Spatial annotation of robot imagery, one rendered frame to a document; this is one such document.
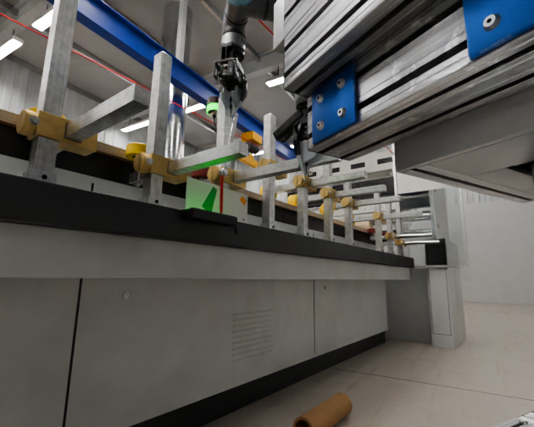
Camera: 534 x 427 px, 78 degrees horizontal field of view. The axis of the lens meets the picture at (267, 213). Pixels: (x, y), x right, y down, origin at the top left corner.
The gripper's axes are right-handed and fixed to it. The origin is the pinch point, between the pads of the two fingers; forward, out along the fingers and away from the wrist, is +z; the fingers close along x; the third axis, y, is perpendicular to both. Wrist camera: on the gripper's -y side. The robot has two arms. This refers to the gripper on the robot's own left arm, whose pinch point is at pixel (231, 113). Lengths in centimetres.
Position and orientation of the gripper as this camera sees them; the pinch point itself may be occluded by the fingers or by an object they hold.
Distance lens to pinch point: 106.0
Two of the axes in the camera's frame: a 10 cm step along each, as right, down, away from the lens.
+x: 9.6, -0.3, -2.8
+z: -0.3, 9.8, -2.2
